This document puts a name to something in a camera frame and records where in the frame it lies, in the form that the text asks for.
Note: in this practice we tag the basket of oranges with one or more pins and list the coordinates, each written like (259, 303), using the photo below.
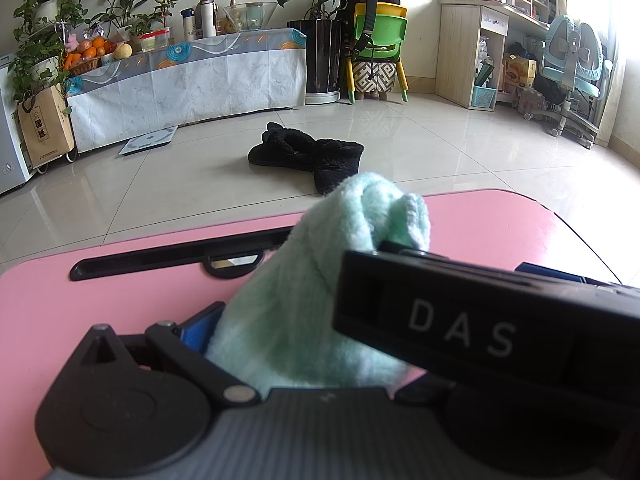
(87, 52)

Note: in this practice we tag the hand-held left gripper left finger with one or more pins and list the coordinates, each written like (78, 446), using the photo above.
(197, 332)

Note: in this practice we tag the pink lap desk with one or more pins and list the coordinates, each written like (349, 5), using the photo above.
(50, 320)

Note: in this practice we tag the pink plush toy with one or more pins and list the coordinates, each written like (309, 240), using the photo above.
(72, 42)

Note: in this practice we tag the mint green fluffy towel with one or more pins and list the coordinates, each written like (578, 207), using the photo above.
(300, 285)

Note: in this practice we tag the potted green houseplant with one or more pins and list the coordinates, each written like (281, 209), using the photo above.
(165, 12)
(122, 15)

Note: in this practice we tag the white thermos bottle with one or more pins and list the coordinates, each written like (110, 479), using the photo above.
(208, 20)

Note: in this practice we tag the large glass bowl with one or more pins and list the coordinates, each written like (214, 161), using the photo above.
(265, 15)

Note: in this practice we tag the light wooden desk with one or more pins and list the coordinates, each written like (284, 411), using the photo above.
(457, 55)

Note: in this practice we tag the white chest freezer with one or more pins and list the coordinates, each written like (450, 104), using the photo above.
(10, 150)

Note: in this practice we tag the yellow pomelo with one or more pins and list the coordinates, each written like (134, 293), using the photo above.
(122, 50)

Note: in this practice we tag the black fuzzy slipper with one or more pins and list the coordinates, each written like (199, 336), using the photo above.
(280, 147)
(340, 165)

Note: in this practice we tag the clear container red lid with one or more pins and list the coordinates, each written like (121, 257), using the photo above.
(156, 42)

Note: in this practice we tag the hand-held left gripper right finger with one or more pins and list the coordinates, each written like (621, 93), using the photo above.
(417, 392)

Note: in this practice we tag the green yellow stacked chairs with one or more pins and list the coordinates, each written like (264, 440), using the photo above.
(385, 8)

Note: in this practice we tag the yellow cardboard box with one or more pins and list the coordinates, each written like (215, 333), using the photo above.
(520, 72)

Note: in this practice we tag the blue plastic basket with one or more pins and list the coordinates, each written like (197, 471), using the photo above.
(484, 97)

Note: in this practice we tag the brown cardboard box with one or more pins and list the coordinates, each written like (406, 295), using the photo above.
(45, 130)

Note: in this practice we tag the black tall planter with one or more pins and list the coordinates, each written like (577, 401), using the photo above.
(315, 60)

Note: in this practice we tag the blue capped bottle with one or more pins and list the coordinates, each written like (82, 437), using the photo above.
(188, 25)

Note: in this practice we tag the white bathroom scale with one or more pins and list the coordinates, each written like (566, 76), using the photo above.
(150, 141)

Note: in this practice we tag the teal ergonomic desk chair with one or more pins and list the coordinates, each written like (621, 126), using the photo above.
(575, 55)

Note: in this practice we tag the patterned stool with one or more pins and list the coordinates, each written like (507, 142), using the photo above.
(375, 77)

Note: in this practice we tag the cloth covered long table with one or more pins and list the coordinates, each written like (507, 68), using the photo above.
(200, 80)

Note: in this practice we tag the trailing pothos plant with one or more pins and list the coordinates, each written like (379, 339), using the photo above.
(30, 60)

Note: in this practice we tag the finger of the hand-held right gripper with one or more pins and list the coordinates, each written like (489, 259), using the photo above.
(545, 271)
(410, 251)

